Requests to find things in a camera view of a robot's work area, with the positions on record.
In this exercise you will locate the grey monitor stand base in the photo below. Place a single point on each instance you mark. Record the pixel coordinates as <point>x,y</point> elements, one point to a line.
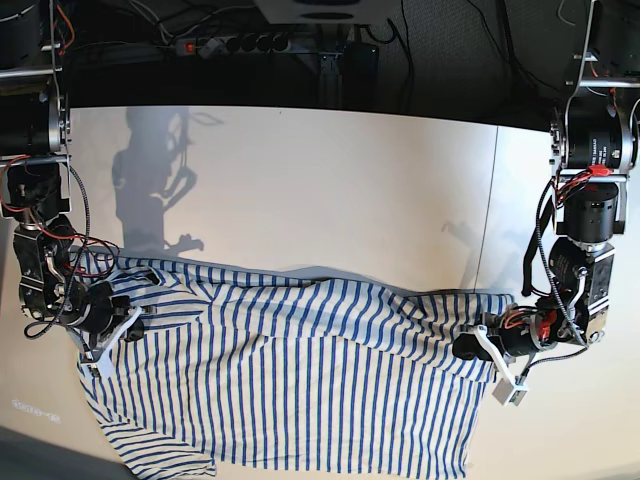
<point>325,11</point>

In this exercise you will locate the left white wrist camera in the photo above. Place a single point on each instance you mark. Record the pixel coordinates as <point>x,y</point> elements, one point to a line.
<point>510,388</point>

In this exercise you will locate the black power strip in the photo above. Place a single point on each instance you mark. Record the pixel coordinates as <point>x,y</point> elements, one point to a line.
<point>229,45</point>

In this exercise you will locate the aluminium table frame post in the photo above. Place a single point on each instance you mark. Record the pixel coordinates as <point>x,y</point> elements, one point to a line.
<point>330,81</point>

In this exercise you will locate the black power adapter box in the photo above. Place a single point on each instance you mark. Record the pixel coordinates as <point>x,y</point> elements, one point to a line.
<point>360,59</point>

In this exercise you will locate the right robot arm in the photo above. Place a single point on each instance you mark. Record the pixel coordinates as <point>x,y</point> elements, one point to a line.
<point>35,167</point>

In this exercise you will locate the blue white striped T-shirt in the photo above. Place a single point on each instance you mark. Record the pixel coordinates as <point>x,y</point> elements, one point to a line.
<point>279,373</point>

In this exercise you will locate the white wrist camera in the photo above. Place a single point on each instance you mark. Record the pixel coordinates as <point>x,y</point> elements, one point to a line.
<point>510,388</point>
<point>95,359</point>

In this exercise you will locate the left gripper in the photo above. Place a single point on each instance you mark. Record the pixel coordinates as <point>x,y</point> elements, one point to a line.
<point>518,331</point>

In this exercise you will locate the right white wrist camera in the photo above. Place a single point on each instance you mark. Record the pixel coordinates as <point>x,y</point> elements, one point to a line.
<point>95,359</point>

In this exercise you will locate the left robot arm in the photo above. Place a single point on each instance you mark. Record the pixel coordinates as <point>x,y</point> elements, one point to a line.
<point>595,147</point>

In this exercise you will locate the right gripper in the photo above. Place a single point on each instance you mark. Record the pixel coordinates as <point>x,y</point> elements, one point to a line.
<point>97,311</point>

